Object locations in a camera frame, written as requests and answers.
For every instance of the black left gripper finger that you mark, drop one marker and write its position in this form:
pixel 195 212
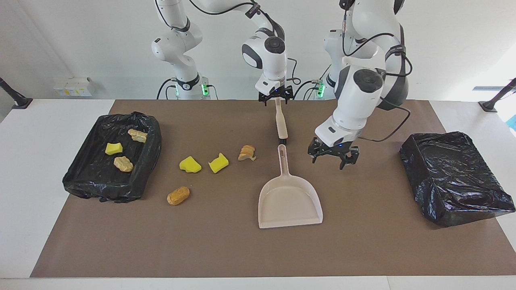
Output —
pixel 315 152
pixel 351 156

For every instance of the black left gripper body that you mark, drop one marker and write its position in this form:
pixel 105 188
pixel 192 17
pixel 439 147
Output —
pixel 334 150

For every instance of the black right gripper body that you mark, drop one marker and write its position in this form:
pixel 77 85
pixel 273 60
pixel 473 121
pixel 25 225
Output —
pixel 275 93

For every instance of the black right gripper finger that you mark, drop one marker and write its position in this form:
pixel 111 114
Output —
pixel 265 98
pixel 288 94

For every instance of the beige hand brush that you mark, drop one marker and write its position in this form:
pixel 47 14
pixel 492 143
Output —
pixel 281 125

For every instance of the beige plastic dustpan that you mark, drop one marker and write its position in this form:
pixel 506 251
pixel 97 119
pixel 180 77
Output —
pixel 290 201

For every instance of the striped croissant piece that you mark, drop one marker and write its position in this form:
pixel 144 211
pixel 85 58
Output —
pixel 246 153

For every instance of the yellow sponge piece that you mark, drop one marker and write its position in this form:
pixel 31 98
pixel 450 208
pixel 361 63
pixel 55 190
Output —
pixel 189 164
pixel 113 148
pixel 218 163

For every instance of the brown bread roll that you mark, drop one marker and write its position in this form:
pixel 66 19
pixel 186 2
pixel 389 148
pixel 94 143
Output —
pixel 178 195

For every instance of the toast slice piece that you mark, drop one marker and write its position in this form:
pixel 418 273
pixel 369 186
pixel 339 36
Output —
pixel 138 135

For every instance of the pale lumpy bread piece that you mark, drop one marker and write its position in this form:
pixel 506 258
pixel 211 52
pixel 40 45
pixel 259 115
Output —
pixel 123 164

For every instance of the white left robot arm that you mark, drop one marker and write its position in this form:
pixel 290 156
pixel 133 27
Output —
pixel 358 100

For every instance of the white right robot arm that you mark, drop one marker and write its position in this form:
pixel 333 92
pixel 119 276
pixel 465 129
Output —
pixel 270 56

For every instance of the black bag lined bin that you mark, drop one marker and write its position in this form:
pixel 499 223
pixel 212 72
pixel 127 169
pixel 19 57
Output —
pixel 100 177
pixel 451 177

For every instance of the brown table mat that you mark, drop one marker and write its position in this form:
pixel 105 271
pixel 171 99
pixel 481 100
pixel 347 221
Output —
pixel 242 257

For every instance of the black stand foot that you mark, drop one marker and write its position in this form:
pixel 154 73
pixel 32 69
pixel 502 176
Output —
pixel 16 98
pixel 496 98

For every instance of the cyan blue object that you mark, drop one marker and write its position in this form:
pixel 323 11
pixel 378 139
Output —
pixel 512 123

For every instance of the white wall socket box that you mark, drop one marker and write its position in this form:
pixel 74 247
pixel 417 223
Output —
pixel 72 86

